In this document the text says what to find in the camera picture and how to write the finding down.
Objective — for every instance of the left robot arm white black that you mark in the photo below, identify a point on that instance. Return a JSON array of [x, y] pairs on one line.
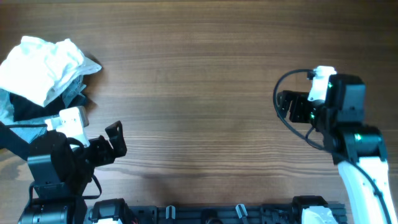
[[62, 167]]

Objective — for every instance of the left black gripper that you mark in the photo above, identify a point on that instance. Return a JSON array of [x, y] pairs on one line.
[[109, 154]]

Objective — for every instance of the black folded polo shirt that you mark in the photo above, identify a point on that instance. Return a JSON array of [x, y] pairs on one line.
[[24, 109]]

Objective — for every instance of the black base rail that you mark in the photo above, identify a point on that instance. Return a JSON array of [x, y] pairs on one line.
[[261, 214]]

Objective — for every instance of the black folded garment bottom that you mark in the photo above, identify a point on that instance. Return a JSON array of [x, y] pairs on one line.
[[15, 144]]

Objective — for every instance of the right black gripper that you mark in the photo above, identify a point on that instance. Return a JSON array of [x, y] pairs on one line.
[[301, 106]]

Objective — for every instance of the light blue denim garment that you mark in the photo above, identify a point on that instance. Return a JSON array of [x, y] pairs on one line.
[[29, 134]]

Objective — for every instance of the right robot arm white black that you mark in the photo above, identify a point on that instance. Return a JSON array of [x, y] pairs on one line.
[[330, 118]]

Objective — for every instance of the white polo shirt black print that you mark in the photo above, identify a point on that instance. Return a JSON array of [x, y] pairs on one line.
[[40, 71]]

